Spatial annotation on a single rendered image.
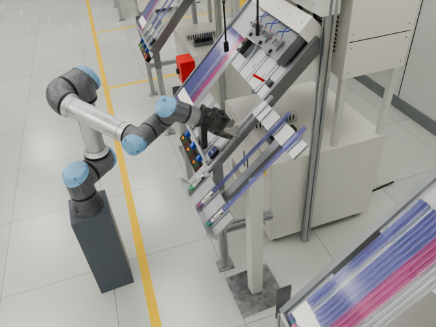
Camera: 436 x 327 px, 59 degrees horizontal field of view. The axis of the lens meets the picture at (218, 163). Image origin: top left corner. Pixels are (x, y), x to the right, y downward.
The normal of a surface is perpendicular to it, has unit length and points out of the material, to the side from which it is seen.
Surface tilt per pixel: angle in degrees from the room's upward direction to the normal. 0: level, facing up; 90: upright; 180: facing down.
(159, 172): 0
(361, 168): 90
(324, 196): 90
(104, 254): 90
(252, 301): 0
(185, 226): 0
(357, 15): 90
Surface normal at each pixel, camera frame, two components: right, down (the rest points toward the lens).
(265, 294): -0.07, -0.78
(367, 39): 0.31, 0.58
